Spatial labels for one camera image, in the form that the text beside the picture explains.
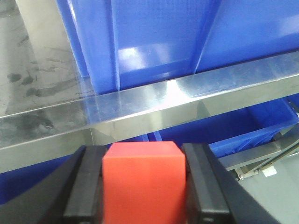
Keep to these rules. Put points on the blue bin lower shelf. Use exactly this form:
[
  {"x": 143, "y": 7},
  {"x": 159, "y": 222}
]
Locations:
[{"x": 234, "y": 131}]

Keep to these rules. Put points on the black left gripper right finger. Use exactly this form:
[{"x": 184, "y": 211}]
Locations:
[{"x": 213, "y": 196}]

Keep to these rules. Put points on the stainless steel shelving rack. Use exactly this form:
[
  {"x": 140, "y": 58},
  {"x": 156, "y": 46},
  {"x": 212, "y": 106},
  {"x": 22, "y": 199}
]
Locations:
[{"x": 47, "y": 109}]

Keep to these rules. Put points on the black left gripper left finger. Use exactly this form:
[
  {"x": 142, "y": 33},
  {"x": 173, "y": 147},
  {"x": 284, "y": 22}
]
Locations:
[{"x": 71, "y": 194}]

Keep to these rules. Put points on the red cube block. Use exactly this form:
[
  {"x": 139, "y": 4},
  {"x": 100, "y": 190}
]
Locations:
[{"x": 144, "y": 183}]

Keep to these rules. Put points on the blue bin on shelf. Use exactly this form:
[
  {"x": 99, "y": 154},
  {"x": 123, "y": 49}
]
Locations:
[{"x": 121, "y": 44}]

